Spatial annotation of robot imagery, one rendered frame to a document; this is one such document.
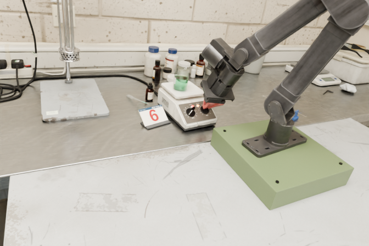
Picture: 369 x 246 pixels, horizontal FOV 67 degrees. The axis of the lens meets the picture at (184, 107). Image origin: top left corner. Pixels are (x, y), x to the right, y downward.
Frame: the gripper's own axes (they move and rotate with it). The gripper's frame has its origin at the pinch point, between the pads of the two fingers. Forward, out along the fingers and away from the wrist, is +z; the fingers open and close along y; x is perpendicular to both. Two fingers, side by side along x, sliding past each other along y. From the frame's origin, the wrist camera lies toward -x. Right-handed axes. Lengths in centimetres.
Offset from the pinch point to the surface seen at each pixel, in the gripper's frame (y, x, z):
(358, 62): -102, -35, -2
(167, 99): 11.0, -5.5, 5.3
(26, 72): 57, -31, 29
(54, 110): 45.7, -5.5, 15.2
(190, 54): -15, -49, 24
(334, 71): -102, -40, 12
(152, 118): 16.6, 1.4, 6.9
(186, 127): 7.3, 6.9, 2.5
